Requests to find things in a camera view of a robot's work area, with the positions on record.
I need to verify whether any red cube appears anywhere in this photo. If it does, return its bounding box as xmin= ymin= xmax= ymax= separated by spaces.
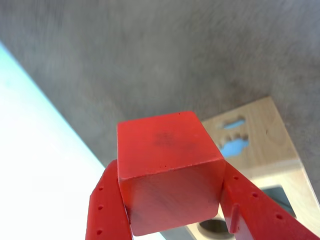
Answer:
xmin=116 ymin=110 xmax=227 ymax=237

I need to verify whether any wooden shape sorter box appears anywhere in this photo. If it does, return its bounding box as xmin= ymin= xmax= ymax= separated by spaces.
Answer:
xmin=159 ymin=95 xmax=320 ymax=240

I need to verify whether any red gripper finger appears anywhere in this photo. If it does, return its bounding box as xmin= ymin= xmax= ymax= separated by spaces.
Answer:
xmin=84 ymin=159 xmax=134 ymax=240
xmin=219 ymin=161 xmax=320 ymax=240

